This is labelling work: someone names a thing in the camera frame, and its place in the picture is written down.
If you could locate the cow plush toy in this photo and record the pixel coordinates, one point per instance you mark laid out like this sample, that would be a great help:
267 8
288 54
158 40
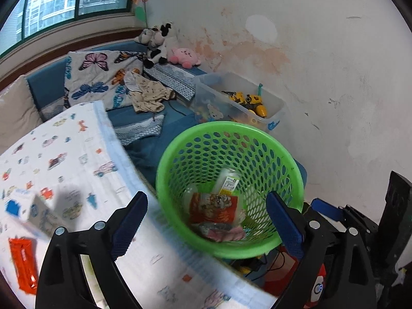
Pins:
161 51

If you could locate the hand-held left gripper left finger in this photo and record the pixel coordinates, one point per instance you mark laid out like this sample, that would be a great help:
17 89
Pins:
128 228

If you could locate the green plastic mesh basket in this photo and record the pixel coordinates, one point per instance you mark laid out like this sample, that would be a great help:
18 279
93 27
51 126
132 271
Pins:
257 154

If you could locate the red toy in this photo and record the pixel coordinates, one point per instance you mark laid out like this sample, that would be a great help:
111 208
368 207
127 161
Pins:
276 280

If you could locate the clear plastic storage box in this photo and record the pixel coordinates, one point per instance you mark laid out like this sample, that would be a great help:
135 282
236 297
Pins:
273 112

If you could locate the butterfly print blanket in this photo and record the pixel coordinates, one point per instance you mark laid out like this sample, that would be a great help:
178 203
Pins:
93 70

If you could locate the clear bottle with yellow label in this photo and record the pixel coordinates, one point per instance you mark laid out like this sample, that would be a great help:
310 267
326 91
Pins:
227 183

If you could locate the beige floral garment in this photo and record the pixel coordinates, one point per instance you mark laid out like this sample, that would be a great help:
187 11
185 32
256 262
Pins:
148 95

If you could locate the grey patterned cushion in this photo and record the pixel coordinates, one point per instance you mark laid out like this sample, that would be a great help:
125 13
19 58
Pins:
173 79

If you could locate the yellow toy truck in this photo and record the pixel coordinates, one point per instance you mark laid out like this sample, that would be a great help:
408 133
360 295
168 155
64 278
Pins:
251 101

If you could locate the grey plush toy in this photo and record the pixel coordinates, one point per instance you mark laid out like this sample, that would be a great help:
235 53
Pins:
144 36

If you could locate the blue and white milk carton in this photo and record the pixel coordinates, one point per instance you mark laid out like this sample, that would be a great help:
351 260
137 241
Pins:
29 209

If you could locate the white pillow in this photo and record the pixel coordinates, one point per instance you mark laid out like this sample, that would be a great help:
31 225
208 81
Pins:
16 109

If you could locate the pink plush toy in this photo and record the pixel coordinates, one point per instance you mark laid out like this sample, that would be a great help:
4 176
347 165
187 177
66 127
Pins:
185 56

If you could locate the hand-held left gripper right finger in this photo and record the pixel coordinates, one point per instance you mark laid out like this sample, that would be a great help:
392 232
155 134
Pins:
286 225

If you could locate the green framed window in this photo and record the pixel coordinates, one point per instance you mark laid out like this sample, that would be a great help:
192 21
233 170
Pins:
54 3

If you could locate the white printed blanket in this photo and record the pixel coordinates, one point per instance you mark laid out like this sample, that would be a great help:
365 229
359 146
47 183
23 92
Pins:
80 167

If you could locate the pink foil wrapper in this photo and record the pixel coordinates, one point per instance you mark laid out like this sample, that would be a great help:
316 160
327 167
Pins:
225 233

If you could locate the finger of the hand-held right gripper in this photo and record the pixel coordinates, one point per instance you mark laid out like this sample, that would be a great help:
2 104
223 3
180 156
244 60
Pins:
325 207

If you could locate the blue sofa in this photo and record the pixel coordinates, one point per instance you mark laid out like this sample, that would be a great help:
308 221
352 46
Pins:
48 87

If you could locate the red snack wrapper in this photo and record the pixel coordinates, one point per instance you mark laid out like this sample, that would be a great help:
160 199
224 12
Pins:
22 264

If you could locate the orange snack packet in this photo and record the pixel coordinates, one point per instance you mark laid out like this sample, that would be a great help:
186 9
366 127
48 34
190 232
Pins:
212 207

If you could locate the blue patterned cloth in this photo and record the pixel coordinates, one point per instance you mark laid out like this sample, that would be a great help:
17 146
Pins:
141 128

